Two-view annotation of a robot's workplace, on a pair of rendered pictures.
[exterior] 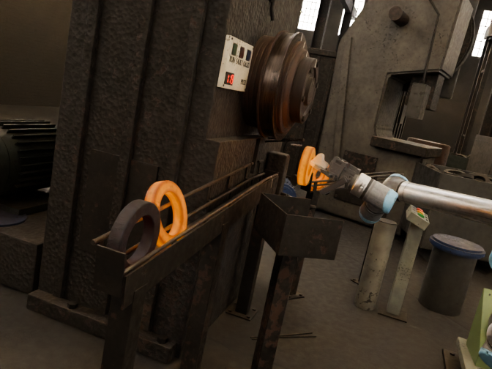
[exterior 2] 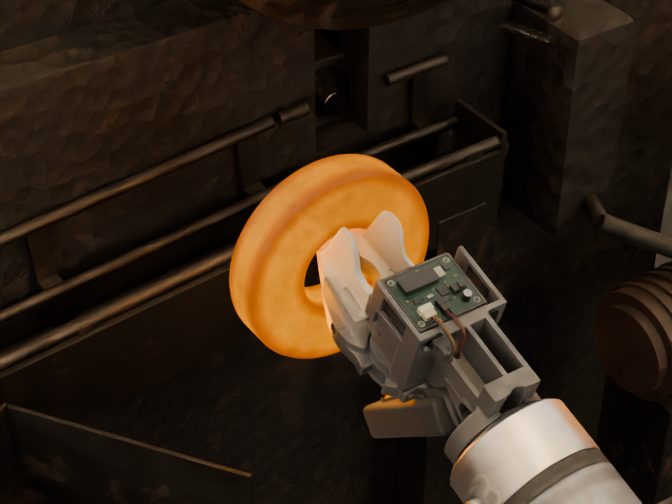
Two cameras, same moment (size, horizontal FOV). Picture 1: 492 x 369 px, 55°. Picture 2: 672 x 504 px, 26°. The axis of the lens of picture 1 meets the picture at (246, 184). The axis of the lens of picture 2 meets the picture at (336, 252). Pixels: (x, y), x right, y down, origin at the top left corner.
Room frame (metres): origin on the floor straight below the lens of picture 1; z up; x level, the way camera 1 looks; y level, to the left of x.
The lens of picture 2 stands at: (1.22, -0.76, 1.48)
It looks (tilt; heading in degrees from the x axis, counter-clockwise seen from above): 38 degrees down; 40
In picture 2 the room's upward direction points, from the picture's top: straight up
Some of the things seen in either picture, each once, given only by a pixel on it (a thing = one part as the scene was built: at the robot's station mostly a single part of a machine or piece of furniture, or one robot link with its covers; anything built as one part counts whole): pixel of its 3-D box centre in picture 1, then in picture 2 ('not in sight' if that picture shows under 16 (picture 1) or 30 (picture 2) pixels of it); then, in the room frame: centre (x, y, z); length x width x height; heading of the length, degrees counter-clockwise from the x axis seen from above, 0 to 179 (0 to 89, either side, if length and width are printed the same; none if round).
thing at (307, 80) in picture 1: (305, 91); not in sight; (2.08, -0.17, 1.11); 0.28 x 0.06 x 0.28; 164
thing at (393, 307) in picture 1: (405, 262); not in sight; (2.55, -0.97, 0.31); 0.24 x 0.16 x 0.62; 164
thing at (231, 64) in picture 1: (236, 65); not in sight; (1.81, 0.12, 1.15); 0.26 x 0.02 x 0.18; 164
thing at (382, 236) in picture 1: (375, 263); not in sight; (2.56, -0.81, 0.26); 0.12 x 0.12 x 0.52
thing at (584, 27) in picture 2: (274, 176); (561, 111); (2.34, -0.13, 0.68); 0.11 x 0.08 x 0.24; 74
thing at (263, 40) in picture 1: (266, 83); not in sight; (2.13, 0.00, 1.11); 0.47 x 0.10 x 0.47; 164
